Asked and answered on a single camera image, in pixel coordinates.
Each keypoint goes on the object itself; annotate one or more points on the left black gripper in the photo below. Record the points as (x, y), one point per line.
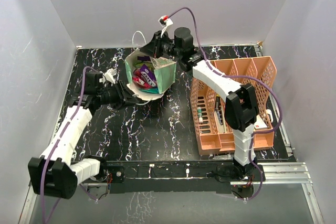
(123, 95)

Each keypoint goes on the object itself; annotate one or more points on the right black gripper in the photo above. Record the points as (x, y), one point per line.
(154, 46)

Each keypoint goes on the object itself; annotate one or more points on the purple Fox's candy bag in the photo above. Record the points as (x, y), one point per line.
(148, 75)

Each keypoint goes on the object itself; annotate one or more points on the green white paper bag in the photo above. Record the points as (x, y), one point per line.
(163, 68)

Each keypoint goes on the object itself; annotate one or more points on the orange plastic desk organizer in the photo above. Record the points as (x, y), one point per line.
(214, 136)

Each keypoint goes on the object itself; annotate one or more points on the green Fox's candy bag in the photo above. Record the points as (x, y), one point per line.
(138, 65)

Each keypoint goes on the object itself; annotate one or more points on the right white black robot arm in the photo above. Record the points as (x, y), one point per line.
(240, 102)

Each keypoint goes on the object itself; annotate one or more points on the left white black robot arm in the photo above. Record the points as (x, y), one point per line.
(53, 174)

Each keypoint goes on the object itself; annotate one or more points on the purple snack box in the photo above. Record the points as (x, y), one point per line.
(143, 59)

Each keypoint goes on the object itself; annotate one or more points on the red snack packet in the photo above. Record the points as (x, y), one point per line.
(139, 80)

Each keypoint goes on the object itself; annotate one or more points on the teal snack packet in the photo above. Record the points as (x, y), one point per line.
(150, 90)

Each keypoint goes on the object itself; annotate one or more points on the green white glue stick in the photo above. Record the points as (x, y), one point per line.
(200, 115)

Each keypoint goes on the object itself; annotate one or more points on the white red card box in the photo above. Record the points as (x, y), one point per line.
(262, 122)

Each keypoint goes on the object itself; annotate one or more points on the light blue white clip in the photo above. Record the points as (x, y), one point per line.
(269, 115)

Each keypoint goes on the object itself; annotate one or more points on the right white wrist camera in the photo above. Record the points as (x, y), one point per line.
(166, 23)

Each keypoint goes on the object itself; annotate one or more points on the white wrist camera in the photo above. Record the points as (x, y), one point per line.
(166, 23)
(108, 76)

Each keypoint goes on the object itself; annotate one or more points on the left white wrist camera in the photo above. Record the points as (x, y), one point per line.
(108, 76)

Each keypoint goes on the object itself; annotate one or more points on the black mounting base plate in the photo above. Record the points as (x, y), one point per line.
(176, 176)

